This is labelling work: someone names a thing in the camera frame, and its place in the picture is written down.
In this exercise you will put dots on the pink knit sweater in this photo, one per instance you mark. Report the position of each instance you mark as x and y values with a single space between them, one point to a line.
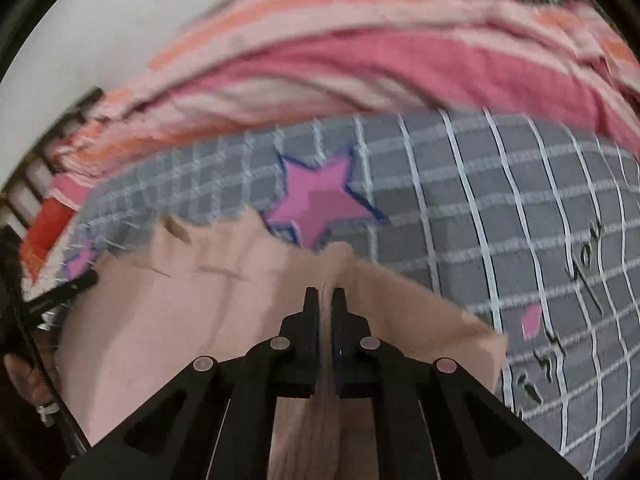
217 291

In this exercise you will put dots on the red pillow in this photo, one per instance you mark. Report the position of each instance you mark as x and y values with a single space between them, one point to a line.
49 224

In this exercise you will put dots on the person's left hand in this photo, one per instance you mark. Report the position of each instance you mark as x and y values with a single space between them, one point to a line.
30 385

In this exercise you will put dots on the grey checked star bedsheet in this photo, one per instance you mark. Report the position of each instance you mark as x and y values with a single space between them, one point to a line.
531 225

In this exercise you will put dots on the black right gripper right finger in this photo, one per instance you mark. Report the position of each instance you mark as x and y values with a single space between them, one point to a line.
433 421

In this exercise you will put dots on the pink orange striped quilt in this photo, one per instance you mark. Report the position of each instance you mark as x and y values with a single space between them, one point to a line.
250 64

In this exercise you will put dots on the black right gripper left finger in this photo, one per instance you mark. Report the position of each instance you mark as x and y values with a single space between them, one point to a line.
214 420

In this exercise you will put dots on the dark wooden headboard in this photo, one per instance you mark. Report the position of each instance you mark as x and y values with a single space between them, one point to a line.
23 191

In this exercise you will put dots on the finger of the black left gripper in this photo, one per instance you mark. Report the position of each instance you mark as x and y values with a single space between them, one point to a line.
61 293

